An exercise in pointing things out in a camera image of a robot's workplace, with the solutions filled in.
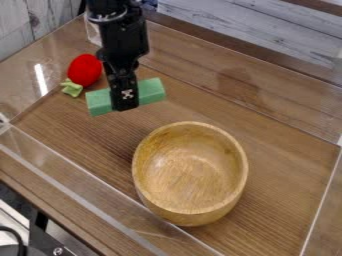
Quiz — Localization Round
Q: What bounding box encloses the black cable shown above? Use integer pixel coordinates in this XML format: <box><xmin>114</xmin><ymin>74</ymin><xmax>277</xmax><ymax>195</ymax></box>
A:
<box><xmin>0</xmin><ymin>225</ymin><xmax>27</xmax><ymax>256</ymax></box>

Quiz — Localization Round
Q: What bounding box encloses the green rectangular block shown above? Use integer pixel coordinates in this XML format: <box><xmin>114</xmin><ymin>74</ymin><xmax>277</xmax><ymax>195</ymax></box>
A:
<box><xmin>86</xmin><ymin>78</ymin><xmax>166</xmax><ymax>116</ymax></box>

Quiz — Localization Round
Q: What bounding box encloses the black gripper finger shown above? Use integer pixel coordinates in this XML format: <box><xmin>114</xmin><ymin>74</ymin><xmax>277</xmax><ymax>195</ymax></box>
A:
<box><xmin>109</xmin><ymin>73</ymin><xmax>139</xmax><ymax>112</ymax></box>

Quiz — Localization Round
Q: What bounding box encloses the black metal table bracket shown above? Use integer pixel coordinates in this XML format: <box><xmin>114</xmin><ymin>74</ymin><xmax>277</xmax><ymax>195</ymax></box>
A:
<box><xmin>30</xmin><ymin>211</ymin><xmax>77</xmax><ymax>256</ymax></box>

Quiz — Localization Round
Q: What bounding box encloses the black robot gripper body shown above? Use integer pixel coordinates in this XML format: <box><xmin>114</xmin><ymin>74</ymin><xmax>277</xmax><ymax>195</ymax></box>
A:
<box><xmin>95</xmin><ymin>9</ymin><xmax>150</xmax><ymax>76</ymax></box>

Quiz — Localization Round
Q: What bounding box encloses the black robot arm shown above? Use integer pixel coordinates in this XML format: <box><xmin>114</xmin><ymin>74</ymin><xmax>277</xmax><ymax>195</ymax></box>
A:
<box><xmin>86</xmin><ymin>0</ymin><xmax>150</xmax><ymax>111</ymax></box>

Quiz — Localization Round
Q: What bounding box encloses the red plush strawberry toy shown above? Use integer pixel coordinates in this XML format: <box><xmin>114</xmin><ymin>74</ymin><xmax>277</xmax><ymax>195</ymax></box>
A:
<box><xmin>61</xmin><ymin>54</ymin><xmax>103</xmax><ymax>98</ymax></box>

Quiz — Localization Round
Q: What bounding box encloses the brown wooden bowl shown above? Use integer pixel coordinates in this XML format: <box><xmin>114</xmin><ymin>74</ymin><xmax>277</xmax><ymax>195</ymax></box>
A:
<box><xmin>131</xmin><ymin>121</ymin><xmax>249</xmax><ymax>227</ymax></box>

